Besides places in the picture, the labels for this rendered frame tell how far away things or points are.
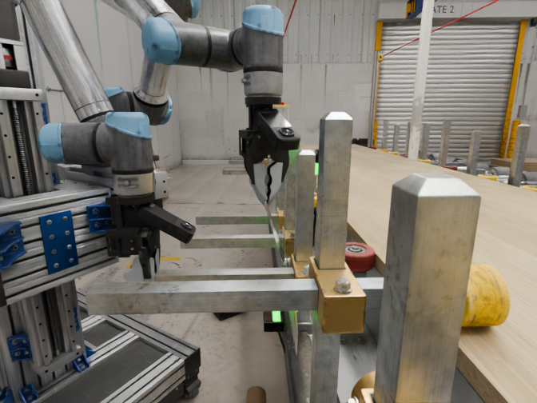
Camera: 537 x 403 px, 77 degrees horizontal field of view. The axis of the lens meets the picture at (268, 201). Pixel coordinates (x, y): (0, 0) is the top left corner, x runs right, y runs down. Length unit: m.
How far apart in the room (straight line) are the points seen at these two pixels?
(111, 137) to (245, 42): 0.29
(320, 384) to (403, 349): 0.36
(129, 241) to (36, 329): 0.75
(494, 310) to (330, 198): 0.24
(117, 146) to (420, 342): 0.56
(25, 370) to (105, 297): 1.08
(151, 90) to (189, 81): 7.72
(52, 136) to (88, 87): 0.16
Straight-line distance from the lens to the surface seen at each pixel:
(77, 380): 1.61
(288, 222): 0.97
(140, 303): 0.47
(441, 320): 0.23
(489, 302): 0.51
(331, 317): 0.42
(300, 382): 0.70
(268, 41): 0.66
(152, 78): 1.21
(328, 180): 0.44
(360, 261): 0.70
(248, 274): 0.70
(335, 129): 0.43
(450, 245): 0.21
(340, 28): 8.97
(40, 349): 1.43
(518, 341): 0.55
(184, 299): 0.45
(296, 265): 0.72
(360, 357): 0.90
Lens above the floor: 1.17
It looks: 14 degrees down
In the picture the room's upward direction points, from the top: straight up
